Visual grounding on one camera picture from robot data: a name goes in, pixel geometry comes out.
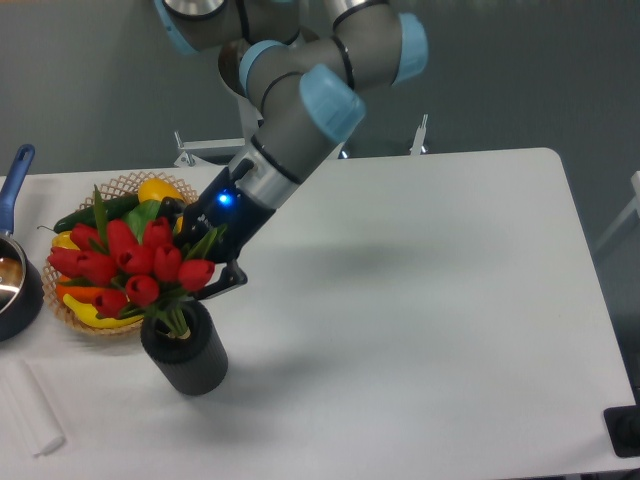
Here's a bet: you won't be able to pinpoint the white frame at right edge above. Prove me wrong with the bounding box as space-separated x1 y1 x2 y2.
598 171 639 251

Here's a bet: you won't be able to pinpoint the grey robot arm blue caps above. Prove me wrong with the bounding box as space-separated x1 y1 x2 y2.
155 1 428 299

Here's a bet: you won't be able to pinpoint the green leafy vegetable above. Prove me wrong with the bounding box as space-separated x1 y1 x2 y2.
122 200 161 243

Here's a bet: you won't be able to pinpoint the white rolled cloth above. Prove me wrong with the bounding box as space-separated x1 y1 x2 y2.
2 360 66 457

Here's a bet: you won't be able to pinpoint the yellow bell pepper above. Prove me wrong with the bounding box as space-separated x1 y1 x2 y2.
51 230 79 250

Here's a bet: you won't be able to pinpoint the red tulip bouquet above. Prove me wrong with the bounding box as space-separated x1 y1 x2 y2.
47 193 224 339

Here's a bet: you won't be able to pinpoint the dark green cucumber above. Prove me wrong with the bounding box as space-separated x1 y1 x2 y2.
39 195 139 234

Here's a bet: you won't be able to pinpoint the yellow lemon squash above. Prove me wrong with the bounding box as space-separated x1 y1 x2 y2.
137 177 185 203

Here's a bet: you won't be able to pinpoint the dark pot blue handle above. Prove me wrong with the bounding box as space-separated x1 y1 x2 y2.
1 144 43 342

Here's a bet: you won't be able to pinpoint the black device at table corner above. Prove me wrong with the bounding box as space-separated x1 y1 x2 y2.
603 405 639 458

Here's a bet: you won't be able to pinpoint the yellow banana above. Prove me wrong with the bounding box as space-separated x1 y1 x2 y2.
62 294 143 330

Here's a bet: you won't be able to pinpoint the black ribbed vase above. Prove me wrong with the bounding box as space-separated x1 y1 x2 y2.
140 301 228 396

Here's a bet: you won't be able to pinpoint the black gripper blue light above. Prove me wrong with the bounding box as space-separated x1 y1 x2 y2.
158 159 275 300

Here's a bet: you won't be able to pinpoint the woven wicker basket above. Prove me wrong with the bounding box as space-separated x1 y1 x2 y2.
41 171 198 337

